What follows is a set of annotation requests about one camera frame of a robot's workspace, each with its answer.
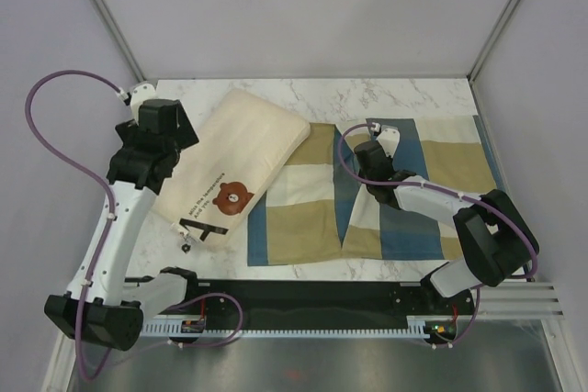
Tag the aluminium frame post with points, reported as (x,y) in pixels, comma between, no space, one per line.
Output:
(499,27)
(123,47)

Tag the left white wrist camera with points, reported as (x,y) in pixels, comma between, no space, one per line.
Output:
(138,94)

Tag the white slotted cable duct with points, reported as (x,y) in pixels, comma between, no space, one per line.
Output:
(178,327)

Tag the left aluminium frame post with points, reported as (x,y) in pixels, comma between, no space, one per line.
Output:
(123,47)

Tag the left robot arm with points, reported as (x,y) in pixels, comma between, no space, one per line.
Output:
(103,305)

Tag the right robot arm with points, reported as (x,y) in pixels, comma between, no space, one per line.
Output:
(494,240)

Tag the blue beige checked pillowcase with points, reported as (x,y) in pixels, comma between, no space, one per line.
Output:
(315,211)

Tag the right aluminium frame post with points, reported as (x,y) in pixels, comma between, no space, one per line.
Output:
(499,27)

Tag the cream bear print pillow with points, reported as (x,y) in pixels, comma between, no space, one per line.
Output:
(242,146)

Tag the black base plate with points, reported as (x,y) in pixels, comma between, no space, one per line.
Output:
(322,305)

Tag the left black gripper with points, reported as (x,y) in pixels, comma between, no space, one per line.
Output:
(186,136)

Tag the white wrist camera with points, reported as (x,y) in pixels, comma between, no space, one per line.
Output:
(388,138)
(138,94)

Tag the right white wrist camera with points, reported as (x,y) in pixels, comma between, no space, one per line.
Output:
(388,138)

